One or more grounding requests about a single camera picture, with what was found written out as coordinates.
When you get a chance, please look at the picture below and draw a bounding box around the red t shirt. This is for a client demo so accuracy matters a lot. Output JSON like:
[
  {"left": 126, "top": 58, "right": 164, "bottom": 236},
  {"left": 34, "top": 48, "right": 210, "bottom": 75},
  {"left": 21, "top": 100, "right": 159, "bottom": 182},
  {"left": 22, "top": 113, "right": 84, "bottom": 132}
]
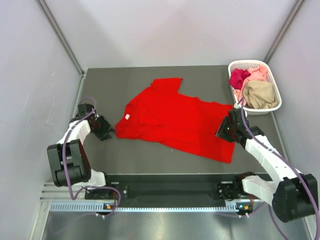
[{"left": 115, "top": 77, "right": 235, "bottom": 164}]

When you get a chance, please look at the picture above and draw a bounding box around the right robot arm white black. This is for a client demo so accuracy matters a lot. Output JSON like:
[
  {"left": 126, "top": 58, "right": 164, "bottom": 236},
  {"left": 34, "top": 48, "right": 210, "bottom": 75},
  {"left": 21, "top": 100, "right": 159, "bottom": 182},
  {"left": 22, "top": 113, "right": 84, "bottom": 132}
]
[{"left": 216, "top": 108, "right": 319, "bottom": 223}]

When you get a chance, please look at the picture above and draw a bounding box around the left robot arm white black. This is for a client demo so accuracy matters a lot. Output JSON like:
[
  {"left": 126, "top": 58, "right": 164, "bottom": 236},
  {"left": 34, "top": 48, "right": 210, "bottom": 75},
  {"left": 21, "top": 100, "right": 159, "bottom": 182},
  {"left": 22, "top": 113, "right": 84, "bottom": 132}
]
[{"left": 47, "top": 103, "right": 115, "bottom": 199}]

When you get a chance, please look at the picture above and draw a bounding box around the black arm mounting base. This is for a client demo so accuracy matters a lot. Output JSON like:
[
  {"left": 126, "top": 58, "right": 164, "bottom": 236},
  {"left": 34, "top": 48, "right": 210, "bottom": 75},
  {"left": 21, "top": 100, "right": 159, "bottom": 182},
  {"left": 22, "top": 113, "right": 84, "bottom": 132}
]
[{"left": 84, "top": 173, "right": 266, "bottom": 208}]

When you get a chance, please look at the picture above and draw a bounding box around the beige t shirt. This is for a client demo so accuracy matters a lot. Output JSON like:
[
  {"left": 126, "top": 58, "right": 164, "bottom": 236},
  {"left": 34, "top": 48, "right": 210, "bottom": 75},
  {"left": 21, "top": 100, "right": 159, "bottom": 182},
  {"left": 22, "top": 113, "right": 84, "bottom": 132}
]
[{"left": 243, "top": 80, "right": 279, "bottom": 110}]

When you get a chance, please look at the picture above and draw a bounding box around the white plastic laundry basket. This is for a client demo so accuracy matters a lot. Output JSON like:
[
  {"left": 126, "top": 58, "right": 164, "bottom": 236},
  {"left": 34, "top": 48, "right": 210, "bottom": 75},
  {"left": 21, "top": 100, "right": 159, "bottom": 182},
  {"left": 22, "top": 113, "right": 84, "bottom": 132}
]
[{"left": 228, "top": 59, "right": 282, "bottom": 115}]

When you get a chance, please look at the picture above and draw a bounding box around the magenta t shirt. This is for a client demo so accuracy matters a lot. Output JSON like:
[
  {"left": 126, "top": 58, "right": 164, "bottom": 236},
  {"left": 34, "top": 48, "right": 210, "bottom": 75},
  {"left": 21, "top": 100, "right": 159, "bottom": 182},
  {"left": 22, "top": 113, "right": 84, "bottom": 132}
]
[{"left": 228, "top": 68, "right": 251, "bottom": 90}]

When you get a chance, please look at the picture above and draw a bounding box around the pink t shirt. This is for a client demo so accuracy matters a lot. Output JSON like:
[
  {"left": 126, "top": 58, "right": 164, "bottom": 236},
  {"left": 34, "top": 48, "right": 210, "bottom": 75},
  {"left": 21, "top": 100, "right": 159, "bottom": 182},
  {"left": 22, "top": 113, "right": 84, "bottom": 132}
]
[{"left": 233, "top": 66, "right": 268, "bottom": 102}]

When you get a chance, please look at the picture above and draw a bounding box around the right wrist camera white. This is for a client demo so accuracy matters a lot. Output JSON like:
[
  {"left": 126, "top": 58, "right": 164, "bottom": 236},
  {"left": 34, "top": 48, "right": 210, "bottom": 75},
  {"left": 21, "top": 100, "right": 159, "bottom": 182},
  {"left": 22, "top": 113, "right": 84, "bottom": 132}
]
[{"left": 233, "top": 102, "right": 248, "bottom": 118}]

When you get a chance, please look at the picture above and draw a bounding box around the slotted cable duct rail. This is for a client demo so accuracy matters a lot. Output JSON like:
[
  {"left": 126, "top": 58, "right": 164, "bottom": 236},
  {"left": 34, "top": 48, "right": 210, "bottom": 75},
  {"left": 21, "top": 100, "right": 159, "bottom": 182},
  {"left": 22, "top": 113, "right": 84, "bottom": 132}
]
[{"left": 49, "top": 201, "right": 253, "bottom": 213}]

